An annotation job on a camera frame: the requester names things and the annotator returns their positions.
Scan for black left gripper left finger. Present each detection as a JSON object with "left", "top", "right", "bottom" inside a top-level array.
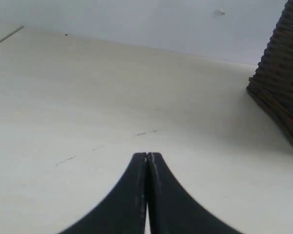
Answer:
[{"left": 62, "top": 153, "right": 147, "bottom": 234}]

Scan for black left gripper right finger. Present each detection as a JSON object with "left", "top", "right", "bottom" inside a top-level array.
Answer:
[{"left": 147, "top": 153, "right": 240, "bottom": 234}]

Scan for dark brown wicker basket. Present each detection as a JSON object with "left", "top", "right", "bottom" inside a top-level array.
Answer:
[{"left": 246, "top": 0, "right": 293, "bottom": 146}]

